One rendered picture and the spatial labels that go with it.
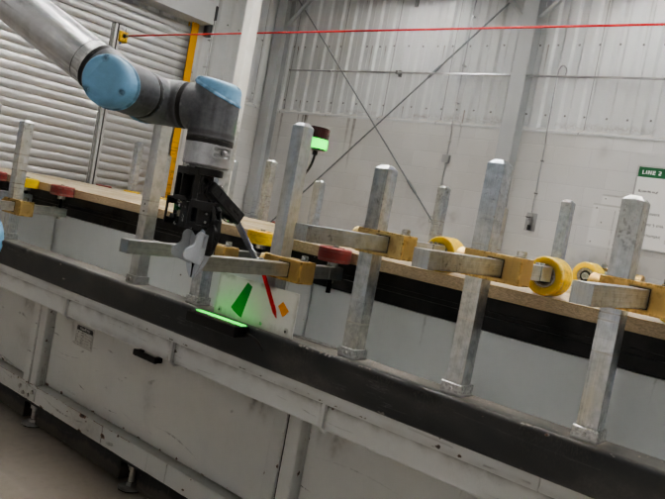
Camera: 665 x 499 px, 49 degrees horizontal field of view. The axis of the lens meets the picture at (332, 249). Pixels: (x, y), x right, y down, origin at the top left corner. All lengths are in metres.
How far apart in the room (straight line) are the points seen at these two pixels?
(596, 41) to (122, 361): 7.77
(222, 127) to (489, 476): 0.80
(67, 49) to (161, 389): 1.25
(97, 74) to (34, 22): 0.18
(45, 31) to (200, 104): 0.30
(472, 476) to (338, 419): 0.32
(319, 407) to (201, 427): 0.69
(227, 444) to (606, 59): 7.77
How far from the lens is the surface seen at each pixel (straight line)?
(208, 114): 1.38
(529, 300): 1.52
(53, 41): 1.42
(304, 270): 1.59
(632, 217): 1.25
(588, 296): 0.99
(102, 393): 2.60
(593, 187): 8.96
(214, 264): 1.45
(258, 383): 1.71
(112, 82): 1.32
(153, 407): 2.38
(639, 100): 9.01
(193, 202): 1.36
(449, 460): 1.42
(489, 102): 9.78
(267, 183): 3.22
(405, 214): 10.10
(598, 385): 1.26
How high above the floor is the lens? 0.99
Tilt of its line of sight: 3 degrees down
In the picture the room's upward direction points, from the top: 10 degrees clockwise
